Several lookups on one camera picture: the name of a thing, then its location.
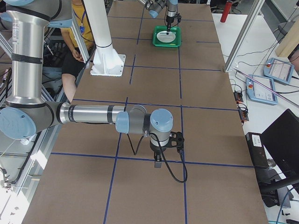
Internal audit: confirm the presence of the white round plate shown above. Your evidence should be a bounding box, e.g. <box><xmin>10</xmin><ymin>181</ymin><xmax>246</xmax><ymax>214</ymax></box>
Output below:
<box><xmin>157</xmin><ymin>30</ymin><xmax>176</xmax><ymax>43</ymax></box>

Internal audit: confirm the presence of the green plastic tray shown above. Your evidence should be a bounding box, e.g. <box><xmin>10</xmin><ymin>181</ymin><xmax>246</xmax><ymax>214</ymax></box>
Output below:
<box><xmin>152</xmin><ymin>26</ymin><xmax>181</xmax><ymax>48</ymax></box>

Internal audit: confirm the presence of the red cylinder bottle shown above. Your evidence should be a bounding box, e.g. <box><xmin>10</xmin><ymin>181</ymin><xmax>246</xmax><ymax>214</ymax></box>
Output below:
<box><xmin>220</xmin><ymin>0</ymin><xmax>233</xmax><ymax>23</ymax></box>

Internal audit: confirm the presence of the thin metal rod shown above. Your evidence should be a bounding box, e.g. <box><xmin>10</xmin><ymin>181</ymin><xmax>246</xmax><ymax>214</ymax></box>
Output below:
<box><xmin>233</xmin><ymin>67</ymin><xmax>299</xmax><ymax>108</ymax></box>

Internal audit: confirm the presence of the lower orange circuit board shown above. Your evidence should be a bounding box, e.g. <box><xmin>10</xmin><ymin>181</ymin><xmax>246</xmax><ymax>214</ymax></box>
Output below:
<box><xmin>238</xmin><ymin>107</ymin><xmax>249</xmax><ymax>122</ymax></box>

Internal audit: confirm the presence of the orange circuit board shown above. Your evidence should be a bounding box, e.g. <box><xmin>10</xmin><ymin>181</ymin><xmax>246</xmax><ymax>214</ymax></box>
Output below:
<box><xmin>238</xmin><ymin>107</ymin><xmax>249</xmax><ymax>122</ymax></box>
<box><xmin>234</xmin><ymin>91</ymin><xmax>243</xmax><ymax>103</ymax></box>

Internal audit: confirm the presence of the black box device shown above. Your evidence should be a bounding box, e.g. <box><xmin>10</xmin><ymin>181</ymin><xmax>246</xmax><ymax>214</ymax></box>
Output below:
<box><xmin>245</xmin><ymin>132</ymin><xmax>269</xmax><ymax>169</ymax></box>

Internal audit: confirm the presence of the upper orange circuit board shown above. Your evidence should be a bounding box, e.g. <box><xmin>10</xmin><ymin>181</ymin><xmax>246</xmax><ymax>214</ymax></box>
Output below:
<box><xmin>234</xmin><ymin>91</ymin><xmax>243</xmax><ymax>103</ymax></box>

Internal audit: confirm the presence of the person in yellow shirt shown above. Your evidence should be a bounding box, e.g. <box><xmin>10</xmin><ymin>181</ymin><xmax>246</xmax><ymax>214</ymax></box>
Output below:
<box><xmin>61</xmin><ymin>0</ymin><xmax>94</xmax><ymax>102</ymax></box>

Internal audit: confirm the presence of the lower teach pendant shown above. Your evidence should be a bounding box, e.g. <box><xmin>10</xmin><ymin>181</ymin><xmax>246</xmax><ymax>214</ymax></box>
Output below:
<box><xmin>246</xmin><ymin>74</ymin><xmax>278</xmax><ymax>105</ymax></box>

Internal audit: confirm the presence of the teach pendant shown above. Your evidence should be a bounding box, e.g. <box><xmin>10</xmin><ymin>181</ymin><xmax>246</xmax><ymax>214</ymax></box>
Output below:
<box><xmin>246</xmin><ymin>74</ymin><xmax>278</xmax><ymax>105</ymax></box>
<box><xmin>263</xmin><ymin>58</ymin><xmax>294</xmax><ymax>84</ymax></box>

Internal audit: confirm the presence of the upper teach pendant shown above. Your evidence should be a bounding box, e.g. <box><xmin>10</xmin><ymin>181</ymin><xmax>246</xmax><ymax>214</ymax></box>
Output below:
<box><xmin>263</xmin><ymin>58</ymin><xmax>294</xmax><ymax>84</ymax></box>

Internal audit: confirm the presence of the wooden board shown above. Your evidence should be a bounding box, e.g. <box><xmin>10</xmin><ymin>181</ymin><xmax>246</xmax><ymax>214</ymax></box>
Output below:
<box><xmin>275</xmin><ymin>20</ymin><xmax>299</xmax><ymax>57</ymax></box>

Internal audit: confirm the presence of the black monitor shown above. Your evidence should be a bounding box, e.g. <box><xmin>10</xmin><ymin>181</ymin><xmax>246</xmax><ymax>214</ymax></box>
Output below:
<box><xmin>261</xmin><ymin>109</ymin><xmax>299</xmax><ymax>177</ymax></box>

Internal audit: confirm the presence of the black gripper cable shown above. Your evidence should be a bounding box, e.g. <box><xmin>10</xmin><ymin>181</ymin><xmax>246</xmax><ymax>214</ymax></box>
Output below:
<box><xmin>127</xmin><ymin>132</ymin><xmax>188</xmax><ymax>183</ymax></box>

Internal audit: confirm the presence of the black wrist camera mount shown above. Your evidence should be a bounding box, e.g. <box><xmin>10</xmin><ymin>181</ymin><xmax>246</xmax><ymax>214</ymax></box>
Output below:
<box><xmin>165</xmin><ymin>132</ymin><xmax>185</xmax><ymax>151</ymax></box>

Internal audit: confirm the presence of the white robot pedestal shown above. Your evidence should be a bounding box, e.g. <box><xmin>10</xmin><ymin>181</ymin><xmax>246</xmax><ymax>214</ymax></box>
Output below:
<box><xmin>83</xmin><ymin>0</ymin><xmax>126</xmax><ymax>77</ymax></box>

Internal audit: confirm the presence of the aluminium frame post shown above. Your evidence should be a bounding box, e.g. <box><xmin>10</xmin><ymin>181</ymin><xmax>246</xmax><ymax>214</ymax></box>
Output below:
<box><xmin>224</xmin><ymin>0</ymin><xmax>265</xmax><ymax>72</ymax></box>

